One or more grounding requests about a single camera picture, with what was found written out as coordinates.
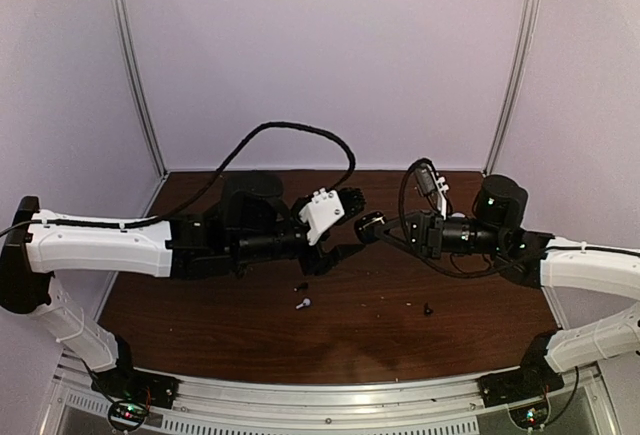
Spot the left black braided cable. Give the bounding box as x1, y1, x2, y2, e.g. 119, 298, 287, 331
124, 121, 357, 229

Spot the right black braided cable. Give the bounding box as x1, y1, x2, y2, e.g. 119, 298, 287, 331
398, 157, 516, 279

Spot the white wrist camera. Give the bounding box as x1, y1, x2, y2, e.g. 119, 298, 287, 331
292, 187, 366, 246
414, 160, 450, 219

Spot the left aluminium frame post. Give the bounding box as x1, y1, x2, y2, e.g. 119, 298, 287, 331
112, 0, 168, 178

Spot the right small circuit board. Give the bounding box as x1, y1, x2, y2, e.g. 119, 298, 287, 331
509, 402, 550, 430

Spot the black braided cable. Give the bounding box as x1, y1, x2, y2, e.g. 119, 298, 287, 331
124, 121, 357, 229
398, 157, 516, 279

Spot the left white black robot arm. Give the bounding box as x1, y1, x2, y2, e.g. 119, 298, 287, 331
1, 172, 365, 399

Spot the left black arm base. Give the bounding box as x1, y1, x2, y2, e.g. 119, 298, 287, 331
91, 335, 179, 409

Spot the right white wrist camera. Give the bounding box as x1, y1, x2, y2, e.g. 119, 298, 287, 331
414, 160, 450, 219

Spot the lavender earbud at centre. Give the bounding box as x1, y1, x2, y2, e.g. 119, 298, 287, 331
295, 298, 312, 310

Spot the small circuit board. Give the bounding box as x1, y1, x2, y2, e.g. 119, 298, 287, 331
509, 402, 550, 430
107, 400, 149, 431

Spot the right aluminium frame post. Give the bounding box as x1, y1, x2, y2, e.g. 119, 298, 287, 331
482, 0, 541, 176

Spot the black glossy charging case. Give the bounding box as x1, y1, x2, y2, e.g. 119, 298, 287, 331
354, 211, 386, 245

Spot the black earbud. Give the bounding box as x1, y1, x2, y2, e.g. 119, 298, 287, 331
423, 303, 434, 316
294, 282, 309, 292

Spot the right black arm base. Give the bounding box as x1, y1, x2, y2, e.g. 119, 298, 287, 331
477, 332, 564, 407

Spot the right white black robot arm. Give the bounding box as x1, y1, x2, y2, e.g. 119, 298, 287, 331
363, 175, 639, 397

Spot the aluminium frame post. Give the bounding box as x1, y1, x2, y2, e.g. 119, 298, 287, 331
112, 0, 168, 178
482, 0, 541, 176

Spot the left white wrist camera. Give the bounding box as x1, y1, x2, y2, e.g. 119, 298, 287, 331
292, 187, 366, 246

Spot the left small circuit board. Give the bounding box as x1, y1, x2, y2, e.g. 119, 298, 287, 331
107, 400, 149, 431

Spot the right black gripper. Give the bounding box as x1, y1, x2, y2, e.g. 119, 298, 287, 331
373, 210, 506, 262

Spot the front aluminium rail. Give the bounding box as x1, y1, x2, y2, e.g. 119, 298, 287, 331
39, 354, 622, 434

